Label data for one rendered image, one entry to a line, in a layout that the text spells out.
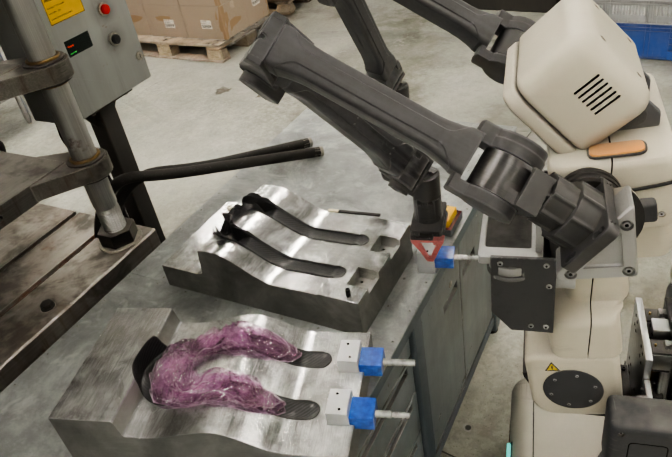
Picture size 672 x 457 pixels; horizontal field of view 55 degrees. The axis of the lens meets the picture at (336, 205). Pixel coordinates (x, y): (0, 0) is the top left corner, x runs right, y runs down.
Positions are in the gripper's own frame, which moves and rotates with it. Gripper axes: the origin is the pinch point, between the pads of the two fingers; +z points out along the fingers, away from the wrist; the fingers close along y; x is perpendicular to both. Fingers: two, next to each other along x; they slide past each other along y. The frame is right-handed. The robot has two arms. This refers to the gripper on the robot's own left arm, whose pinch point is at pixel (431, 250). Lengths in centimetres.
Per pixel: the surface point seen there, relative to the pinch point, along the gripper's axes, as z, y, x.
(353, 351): -4.1, 32.9, -9.4
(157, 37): 75, -347, -270
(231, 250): -8.4, 12.3, -39.6
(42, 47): -48, -6, -81
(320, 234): -3.3, -0.2, -24.3
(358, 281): -2.0, 12.9, -13.1
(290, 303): 0.0, 18.2, -26.4
